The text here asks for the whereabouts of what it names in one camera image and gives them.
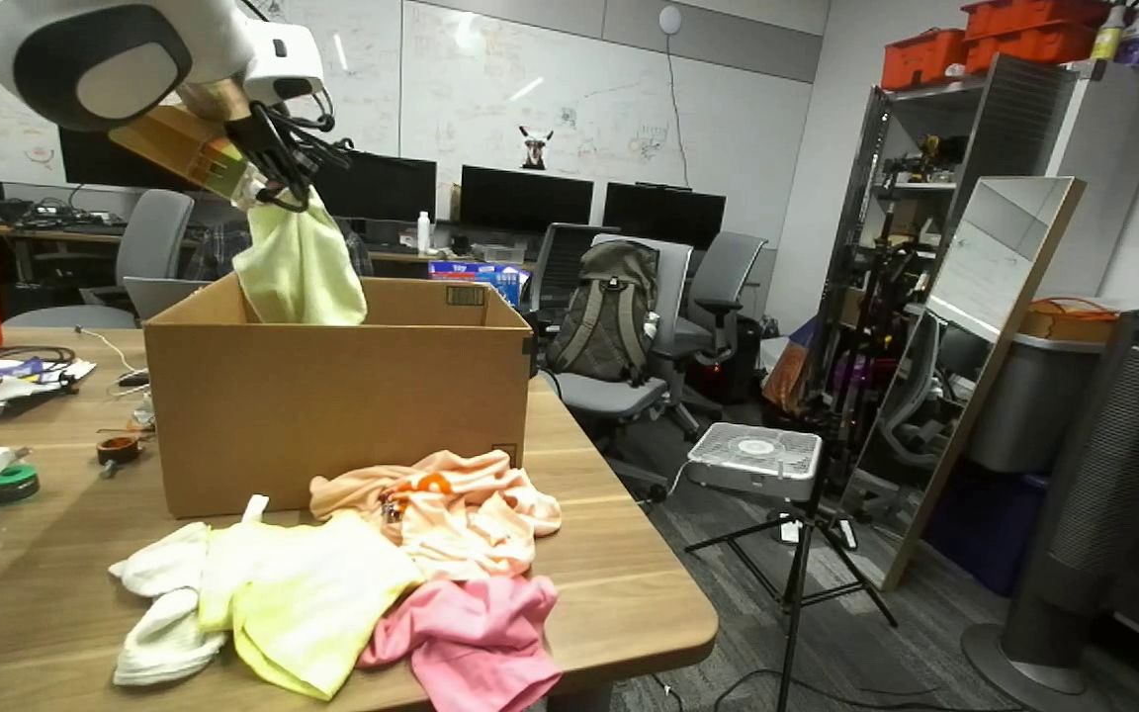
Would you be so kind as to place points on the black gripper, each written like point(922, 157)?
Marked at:
point(274, 144)

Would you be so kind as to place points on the pale yellow towel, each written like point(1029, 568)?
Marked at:
point(299, 270)

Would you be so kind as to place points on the bright yellow cloth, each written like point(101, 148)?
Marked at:
point(312, 606)

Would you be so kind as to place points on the pink cloth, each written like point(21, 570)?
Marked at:
point(462, 646)

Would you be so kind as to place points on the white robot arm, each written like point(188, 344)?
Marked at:
point(200, 32)

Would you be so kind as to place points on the brown cardboard box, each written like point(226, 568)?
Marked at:
point(332, 398)

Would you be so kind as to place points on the flat white box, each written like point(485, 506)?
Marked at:
point(752, 455)

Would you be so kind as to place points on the light grey office chair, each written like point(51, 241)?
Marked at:
point(155, 240)

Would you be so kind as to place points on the wooden desk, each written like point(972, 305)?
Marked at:
point(56, 240)

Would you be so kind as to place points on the blue snack bag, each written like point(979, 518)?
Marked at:
point(494, 278)

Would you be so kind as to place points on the dog picture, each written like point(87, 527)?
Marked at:
point(535, 148)

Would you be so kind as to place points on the dark mesh office chair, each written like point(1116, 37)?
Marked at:
point(557, 270)

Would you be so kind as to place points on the small orange-brown roll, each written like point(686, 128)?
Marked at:
point(118, 450)

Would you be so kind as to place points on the stack of magazines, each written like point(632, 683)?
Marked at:
point(15, 385)

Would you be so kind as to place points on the olive backpack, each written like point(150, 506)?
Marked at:
point(611, 316)

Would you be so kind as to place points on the peach cloth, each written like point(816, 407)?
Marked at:
point(477, 515)

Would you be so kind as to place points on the green tape roll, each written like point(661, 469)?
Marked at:
point(13, 485)

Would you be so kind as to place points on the white cloth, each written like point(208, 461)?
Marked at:
point(158, 646)

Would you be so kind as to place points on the small orange bin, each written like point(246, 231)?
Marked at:
point(926, 62)

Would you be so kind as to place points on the black tripod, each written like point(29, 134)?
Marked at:
point(801, 554)

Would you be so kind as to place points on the metal shelf unit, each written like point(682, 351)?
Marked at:
point(1009, 119)

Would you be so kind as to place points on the wood framed whiteboard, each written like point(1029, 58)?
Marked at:
point(1007, 252)

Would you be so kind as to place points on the large orange bin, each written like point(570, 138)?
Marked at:
point(1029, 41)

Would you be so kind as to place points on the grey trash bin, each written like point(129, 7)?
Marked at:
point(1029, 399)

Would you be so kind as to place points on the blue bin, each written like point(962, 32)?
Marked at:
point(984, 527)

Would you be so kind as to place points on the orange tray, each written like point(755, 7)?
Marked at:
point(1065, 320)

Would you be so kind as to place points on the tall grey cylinder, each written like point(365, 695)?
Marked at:
point(1110, 461)

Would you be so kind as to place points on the round white wall sensor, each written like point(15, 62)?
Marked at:
point(669, 18)

